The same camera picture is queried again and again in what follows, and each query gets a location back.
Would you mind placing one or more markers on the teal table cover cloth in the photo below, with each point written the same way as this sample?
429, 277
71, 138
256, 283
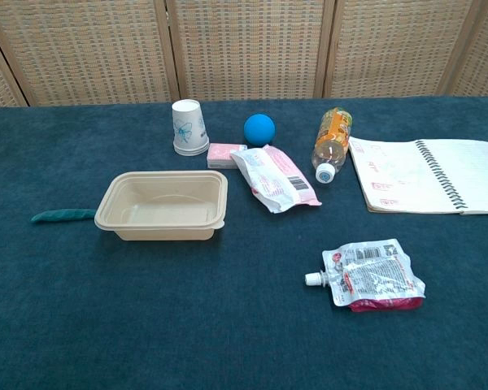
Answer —
105, 304

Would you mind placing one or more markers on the white paper cup blue print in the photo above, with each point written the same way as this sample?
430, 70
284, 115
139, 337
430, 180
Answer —
189, 126

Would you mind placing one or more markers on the woven wood-framed folding screen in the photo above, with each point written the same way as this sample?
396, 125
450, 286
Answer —
244, 48

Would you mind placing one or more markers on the blue rubber ball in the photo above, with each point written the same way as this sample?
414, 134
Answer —
259, 130

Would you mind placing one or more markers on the crumpled spout drink pouch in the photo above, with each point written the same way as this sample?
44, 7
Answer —
370, 272

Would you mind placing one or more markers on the pink white snack wrapper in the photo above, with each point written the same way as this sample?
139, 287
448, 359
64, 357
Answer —
272, 174

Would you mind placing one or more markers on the plastic bottle orange label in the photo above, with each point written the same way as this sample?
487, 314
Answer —
333, 134

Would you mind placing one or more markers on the beige plastic food container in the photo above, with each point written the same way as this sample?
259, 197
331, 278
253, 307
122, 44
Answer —
162, 233

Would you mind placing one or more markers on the pink tissue pack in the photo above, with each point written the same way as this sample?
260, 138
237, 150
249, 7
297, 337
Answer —
221, 154

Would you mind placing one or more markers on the spiral bound paper notebook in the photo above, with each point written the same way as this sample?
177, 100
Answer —
394, 174

